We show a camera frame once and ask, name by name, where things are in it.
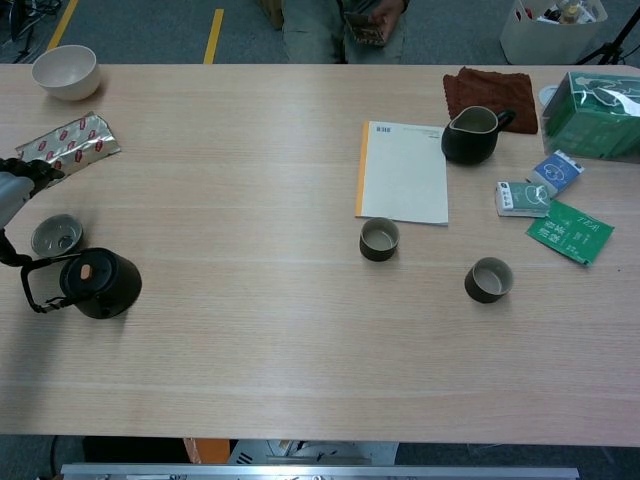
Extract brown cloth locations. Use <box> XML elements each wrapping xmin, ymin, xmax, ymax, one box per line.
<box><xmin>442</xmin><ymin>66</ymin><xmax>539</xmax><ymax>135</ymax></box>

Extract black tripod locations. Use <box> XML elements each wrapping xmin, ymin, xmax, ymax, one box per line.
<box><xmin>579</xmin><ymin>0</ymin><xmax>640</xmax><ymax>66</ymax></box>

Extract dark ceramic teacup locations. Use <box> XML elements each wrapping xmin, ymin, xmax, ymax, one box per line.
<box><xmin>358</xmin><ymin>217</ymin><xmax>401</xmax><ymax>262</ymax></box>
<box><xmin>463</xmin><ymin>256</ymin><xmax>515</xmax><ymax>304</ymax></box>

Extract orange panel under table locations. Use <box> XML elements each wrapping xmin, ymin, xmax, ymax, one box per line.
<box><xmin>182</xmin><ymin>438</ymin><xmax>231</xmax><ymax>466</ymax></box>

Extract aluminium rail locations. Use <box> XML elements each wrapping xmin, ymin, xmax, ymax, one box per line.
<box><xmin>59</xmin><ymin>463</ymin><xmax>581</xmax><ymax>480</ymax></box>

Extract dark ceramic pitcher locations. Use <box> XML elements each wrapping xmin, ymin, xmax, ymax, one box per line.
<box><xmin>440</xmin><ymin>106</ymin><xmax>517</xmax><ymax>166</ymax></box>

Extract brown phone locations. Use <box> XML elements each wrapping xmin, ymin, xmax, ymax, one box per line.
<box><xmin>344</xmin><ymin>12</ymin><xmax>387</xmax><ymax>47</ymax></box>

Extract white notebook yellow spine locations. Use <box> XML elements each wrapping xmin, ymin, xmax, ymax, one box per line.
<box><xmin>354</xmin><ymin>120</ymin><xmax>450</xmax><ymax>227</ymax></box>

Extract blue tea sachet box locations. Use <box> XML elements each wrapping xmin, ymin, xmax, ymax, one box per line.
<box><xmin>525</xmin><ymin>149</ymin><xmax>586</xmax><ymax>199</ymax></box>

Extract white storage bin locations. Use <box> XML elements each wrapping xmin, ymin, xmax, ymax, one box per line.
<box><xmin>499</xmin><ymin>0</ymin><xmax>609</xmax><ymax>65</ymax></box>

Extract green tea packet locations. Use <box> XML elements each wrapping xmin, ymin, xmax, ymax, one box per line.
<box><xmin>525</xmin><ymin>199</ymin><xmax>615</xmax><ymax>266</ymax></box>

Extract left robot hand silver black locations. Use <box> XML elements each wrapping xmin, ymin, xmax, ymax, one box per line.
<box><xmin>0</xmin><ymin>157</ymin><xmax>66</xmax><ymax>269</ymax></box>

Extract gold foil packet red prints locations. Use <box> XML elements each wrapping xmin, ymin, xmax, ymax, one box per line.
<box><xmin>14</xmin><ymin>111</ymin><xmax>123</xmax><ymax>177</ymax></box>

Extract grey-green tea sachet box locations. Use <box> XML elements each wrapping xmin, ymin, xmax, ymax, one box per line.
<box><xmin>495</xmin><ymin>180</ymin><xmax>553</xmax><ymax>218</ymax></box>

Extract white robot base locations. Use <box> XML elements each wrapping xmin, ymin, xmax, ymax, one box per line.
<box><xmin>227</xmin><ymin>439</ymin><xmax>399</xmax><ymax>466</ymax></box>

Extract black cast iron teapot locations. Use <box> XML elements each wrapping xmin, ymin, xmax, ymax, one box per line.
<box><xmin>19</xmin><ymin>247</ymin><xmax>143</xmax><ymax>320</ymax></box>

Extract seated person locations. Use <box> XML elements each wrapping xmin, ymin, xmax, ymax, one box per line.
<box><xmin>281</xmin><ymin>0</ymin><xmax>412</xmax><ymax>65</ymax></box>

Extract clear green tea box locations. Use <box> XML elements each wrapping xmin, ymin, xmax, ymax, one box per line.
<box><xmin>542</xmin><ymin>71</ymin><xmax>640</xmax><ymax>164</ymax></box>

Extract white ceramic bowl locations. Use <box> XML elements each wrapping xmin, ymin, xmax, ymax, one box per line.
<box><xmin>31</xmin><ymin>44</ymin><xmax>101</xmax><ymax>102</ymax></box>

